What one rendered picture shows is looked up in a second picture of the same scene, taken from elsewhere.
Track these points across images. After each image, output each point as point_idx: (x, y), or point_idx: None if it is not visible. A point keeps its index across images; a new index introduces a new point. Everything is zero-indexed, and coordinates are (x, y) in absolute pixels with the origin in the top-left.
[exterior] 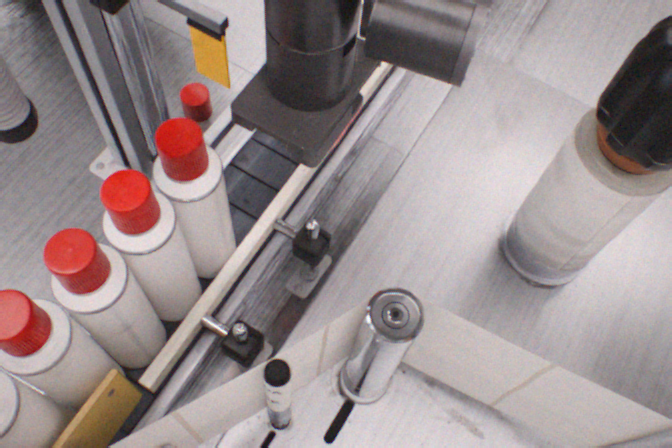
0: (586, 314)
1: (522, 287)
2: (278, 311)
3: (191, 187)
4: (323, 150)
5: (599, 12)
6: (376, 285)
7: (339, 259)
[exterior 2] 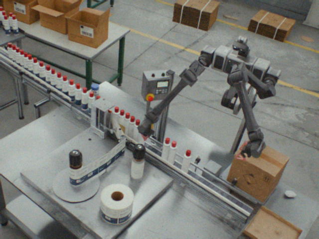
0: (124, 179)
1: (130, 173)
2: None
3: None
4: (139, 131)
5: (188, 209)
6: None
7: None
